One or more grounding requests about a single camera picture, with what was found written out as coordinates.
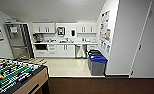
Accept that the green lid waste bin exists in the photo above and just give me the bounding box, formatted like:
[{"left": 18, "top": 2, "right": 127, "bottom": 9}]
[{"left": 87, "top": 49, "right": 103, "bottom": 69}]

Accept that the stainless steel dishwasher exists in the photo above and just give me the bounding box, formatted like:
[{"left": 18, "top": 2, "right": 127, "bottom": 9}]
[{"left": 74, "top": 43, "right": 88, "bottom": 59}]

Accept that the stainless steel refrigerator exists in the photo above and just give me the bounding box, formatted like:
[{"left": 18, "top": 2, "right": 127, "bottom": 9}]
[{"left": 4, "top": 21, "right": 36, "bottom": 60}]

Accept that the black soap dispenser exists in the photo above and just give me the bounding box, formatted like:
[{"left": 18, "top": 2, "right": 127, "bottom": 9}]
[{"left": 70, "top": 29, "right": 76, "bottom": 38}]

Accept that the grey paper towel dispenser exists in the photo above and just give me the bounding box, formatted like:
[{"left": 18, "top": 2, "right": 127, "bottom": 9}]
[{"left": 56, "top": 26, "right": 66, "bottom": 37}]

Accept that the white door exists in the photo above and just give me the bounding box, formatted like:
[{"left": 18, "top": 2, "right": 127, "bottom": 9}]
[{"left": 130, "top": 0, "right": 154, "bottom": 79}]

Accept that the blue lid recycling bin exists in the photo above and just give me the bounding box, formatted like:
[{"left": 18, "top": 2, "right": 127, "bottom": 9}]
[{"left": 89, "top": 54, "right": 109, "bottom": 77}]

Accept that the black built-in microwave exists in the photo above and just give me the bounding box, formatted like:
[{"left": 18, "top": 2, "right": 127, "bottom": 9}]
[{"left": 34, "top": 43, "right": 49, "bottom": 52}]

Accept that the large colourful wall poster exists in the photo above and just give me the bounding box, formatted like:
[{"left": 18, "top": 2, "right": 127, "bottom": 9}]
[{"left": 99, "top": 9, "right": 112, "bottom": 54}]

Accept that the metal door handle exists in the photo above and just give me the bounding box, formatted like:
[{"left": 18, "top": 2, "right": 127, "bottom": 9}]
[{"left": 137, "top": 44, "right": 142, "bottom": 52}]

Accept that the black coffee machine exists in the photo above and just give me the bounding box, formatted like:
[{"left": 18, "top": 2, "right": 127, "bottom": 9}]
[{"left": 32, "top": 33, "right": 43, "bottom": 43}]

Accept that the white drawer stack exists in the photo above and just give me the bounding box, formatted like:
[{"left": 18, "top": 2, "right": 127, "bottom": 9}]
[
  {"left": 86, "top": 43, "right": 99, "bottom": 52},
  {"left": 47, "top": 44, "right": 58, "bottom": 57}
]

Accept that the white two-door base cabinet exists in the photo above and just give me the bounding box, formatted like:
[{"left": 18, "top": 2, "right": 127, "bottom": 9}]
[{"left": 56, "top": 43, "right": 76, "bottom": 59}]

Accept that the green foosball table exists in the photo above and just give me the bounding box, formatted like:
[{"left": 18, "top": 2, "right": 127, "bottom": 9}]
[{"left": 0, "top": 57, "right": 51, "bottom": 94}]

